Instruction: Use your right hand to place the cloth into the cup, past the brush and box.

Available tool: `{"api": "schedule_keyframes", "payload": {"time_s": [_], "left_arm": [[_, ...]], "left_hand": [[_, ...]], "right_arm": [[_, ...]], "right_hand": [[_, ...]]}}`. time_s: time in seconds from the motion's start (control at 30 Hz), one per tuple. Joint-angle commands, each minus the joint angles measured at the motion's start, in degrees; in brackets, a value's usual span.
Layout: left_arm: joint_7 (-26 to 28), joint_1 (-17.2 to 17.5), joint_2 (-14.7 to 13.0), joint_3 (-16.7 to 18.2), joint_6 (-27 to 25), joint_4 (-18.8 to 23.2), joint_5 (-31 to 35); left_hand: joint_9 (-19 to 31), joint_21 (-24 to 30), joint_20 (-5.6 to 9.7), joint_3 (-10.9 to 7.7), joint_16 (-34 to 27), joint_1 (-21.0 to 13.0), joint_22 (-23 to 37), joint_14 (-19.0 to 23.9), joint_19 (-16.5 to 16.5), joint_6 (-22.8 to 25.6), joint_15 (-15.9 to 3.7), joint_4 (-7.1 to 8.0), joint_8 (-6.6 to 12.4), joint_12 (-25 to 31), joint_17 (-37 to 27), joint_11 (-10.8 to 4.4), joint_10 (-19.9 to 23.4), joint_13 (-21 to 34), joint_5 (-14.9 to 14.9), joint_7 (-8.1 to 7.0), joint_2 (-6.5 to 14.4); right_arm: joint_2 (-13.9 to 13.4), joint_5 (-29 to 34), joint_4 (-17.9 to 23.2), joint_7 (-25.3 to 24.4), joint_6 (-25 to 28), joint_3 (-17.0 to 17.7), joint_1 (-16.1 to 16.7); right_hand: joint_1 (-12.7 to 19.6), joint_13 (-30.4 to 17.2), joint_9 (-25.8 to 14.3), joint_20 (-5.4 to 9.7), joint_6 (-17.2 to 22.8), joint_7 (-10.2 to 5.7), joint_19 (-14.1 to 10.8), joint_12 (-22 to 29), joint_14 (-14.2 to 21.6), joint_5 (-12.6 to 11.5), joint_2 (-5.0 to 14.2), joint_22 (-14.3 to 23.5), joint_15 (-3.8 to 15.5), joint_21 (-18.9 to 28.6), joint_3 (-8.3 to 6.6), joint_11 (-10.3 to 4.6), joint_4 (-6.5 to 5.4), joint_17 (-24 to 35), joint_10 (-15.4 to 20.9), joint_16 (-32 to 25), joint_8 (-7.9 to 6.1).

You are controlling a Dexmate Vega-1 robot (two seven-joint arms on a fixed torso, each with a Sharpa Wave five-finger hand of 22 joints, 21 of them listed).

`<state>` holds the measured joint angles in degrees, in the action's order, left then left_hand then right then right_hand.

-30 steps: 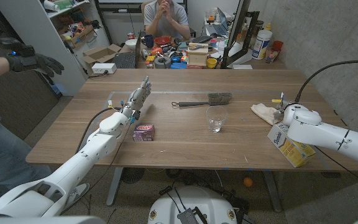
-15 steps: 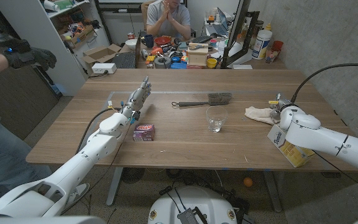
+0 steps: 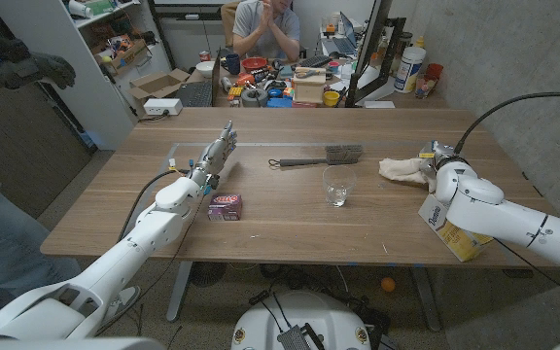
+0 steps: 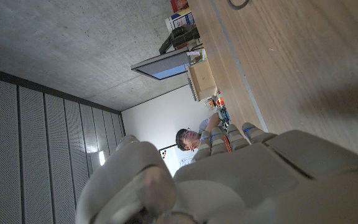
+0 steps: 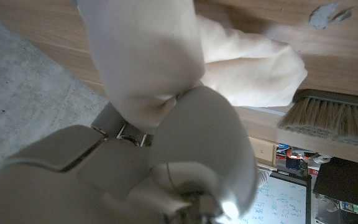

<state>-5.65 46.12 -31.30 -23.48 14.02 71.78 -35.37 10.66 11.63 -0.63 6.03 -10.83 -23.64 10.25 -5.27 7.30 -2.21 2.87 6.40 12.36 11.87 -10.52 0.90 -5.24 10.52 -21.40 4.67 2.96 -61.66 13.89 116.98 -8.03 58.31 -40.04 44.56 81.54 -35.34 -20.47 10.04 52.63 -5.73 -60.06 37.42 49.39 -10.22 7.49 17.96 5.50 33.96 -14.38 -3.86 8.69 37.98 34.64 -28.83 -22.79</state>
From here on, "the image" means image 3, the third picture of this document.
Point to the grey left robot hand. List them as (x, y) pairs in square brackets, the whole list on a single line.
[(217, 155)]

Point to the standing person's gloved hand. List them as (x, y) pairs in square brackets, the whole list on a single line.
[(32, 68)]

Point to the beige cloth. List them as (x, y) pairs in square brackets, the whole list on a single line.
[(401, 170)]

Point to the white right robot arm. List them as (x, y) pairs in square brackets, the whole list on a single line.
[(503, 219)]

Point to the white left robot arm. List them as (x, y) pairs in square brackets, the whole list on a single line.
[(124, 255)]

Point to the small purple snack box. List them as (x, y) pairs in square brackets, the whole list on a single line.
[(224, 206)]

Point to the green box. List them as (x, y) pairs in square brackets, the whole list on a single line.
[(100, 7)]

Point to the cardboard box full of items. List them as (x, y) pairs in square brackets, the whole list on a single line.
[(124, 56)]

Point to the open empty cardboard box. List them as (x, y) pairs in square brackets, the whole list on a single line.
[(156, 83)]

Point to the light wooden box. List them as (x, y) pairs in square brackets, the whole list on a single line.
[(309, 90)]

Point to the clear glass cup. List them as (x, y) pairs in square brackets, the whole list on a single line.
[(338, 187)]

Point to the yellow cup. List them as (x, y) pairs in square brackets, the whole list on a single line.
[(331, 98)]

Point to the clear cup with items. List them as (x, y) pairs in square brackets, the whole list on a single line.
[(425, 86)]

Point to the red cup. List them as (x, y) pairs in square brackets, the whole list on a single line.
[(434, 71)]

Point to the yellow white sugar box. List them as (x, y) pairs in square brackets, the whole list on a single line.
[(460, 240)]

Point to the white shelf unit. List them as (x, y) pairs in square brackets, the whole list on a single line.
[(85, 97)]

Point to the black laptop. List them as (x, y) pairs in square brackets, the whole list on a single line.
[(195, 94)]

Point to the yellow toy block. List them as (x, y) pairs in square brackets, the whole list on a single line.
[(235, 92)]

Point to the grey tape roll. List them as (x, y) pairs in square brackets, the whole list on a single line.
[(254, 98)]

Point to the grey tape outline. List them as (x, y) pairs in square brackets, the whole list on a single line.
[(285, 144)]

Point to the white power strip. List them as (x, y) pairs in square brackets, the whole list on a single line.
[(162, 107)]

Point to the white roll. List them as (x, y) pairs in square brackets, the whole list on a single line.
[(80, 9)]

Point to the orange toy item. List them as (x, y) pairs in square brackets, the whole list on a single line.
[(245, 80)]

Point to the blue plastic item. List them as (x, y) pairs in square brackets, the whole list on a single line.
[(279, 102)]

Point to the white bowl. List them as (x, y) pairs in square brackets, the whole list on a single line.
[(205, 69)]

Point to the dark blue mug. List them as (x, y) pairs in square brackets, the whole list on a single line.
[(233, 64)]

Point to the colourful puzzle cube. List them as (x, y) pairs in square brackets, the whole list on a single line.
[(288, 92)]

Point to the red bowl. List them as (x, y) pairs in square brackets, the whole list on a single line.
[(254, 64)]

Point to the red drink can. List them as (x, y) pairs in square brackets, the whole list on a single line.
[(204, 56)]

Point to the black round fan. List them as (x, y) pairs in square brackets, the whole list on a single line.
[(208, 273)]

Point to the scissors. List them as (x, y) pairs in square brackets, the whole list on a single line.
[(309, 73)]

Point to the seated person grey shirt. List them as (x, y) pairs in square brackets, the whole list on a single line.
[(265, 34)]

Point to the black keyboard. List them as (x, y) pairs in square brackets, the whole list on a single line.
[(315, 61)]

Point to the tan chair back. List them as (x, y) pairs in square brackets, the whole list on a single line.
[(229, 19)]

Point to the grey table leg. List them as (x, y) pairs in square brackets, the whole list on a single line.
[(179, 291), (426, 299)]

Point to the open silver laptop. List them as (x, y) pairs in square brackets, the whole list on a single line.
[(343, 45)]

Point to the white paper pad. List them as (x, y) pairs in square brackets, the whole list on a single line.
[(379, 104)]

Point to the white sneaker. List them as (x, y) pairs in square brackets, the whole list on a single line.
[(124, 301)]

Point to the standing person in jeans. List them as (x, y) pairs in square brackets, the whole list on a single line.
[(8, 243)]

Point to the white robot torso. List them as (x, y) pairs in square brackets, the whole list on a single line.
[(309, 311)]

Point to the black monitor with stand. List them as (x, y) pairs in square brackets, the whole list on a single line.
[(372, 39)]

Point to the black device on torso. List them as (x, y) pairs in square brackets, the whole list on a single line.
[(294, 338)]

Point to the white wipes canister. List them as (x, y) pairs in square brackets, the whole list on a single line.
[(409, 70)]

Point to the orange ball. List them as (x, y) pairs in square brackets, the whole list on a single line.
[(388, 284)]

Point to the dark bottle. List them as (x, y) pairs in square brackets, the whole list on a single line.
[(404, 44)]

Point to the yellow capped bottle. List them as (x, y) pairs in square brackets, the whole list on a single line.
[(419, 42)]

